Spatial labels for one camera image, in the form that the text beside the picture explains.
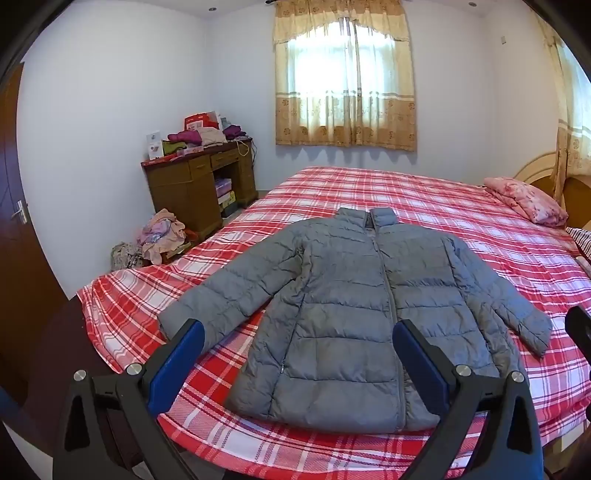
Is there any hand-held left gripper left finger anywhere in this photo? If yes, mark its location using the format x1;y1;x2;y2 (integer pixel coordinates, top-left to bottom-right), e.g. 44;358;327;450
53;318;206;480

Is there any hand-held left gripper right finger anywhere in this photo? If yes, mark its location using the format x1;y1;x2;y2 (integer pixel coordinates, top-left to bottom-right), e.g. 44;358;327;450
392;319;546;480

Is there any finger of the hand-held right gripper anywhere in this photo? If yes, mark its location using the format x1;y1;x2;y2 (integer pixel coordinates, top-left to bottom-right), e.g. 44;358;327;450
566;305;591;363

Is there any grey puffer jacket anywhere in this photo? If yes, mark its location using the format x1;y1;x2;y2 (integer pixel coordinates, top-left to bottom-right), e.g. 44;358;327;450
158;207;554;435

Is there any pile of pink clothes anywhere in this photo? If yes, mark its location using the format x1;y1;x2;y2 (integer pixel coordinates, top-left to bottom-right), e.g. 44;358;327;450
136;209;187;265

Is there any striped cloth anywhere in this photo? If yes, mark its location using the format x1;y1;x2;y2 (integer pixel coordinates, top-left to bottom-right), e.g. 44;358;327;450
566;226;591;265

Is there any patterned grey cloth bundle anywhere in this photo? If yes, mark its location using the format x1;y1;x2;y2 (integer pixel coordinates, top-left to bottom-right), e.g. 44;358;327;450
111;241;144;271

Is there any pink floral pillow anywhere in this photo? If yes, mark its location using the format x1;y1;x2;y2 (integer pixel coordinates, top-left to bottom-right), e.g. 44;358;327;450
483;176;568;228

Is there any bed with red plaid sheet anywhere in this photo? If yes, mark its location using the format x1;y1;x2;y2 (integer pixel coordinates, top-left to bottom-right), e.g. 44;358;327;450
32;166;591;480

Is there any wooden headboard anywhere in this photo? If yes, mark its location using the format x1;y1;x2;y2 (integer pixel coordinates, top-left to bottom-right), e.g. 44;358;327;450
513;152;591;217

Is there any stack of boxes under desk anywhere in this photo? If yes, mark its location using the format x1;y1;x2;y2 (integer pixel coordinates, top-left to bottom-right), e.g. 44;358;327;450
217;179;236;217

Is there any brown wooden door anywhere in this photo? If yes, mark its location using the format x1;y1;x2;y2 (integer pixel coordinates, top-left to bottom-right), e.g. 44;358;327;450
0;62;70;384

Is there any brown wooden desk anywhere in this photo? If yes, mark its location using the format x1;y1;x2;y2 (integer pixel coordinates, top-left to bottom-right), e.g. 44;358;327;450
141;137;258;241

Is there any beige side curtain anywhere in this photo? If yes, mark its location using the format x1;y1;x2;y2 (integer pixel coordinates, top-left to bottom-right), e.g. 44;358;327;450
536;14;591;204

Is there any pale pink folded clothing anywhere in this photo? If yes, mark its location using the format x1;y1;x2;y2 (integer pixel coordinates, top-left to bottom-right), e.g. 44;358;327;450
198;127;229;147

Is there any red and white box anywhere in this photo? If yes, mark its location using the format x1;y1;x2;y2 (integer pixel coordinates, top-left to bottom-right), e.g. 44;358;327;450
184;111;220;132

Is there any beige patterned window curtain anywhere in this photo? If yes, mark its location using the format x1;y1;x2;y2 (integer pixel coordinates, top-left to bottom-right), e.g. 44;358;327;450
272;0;419;152

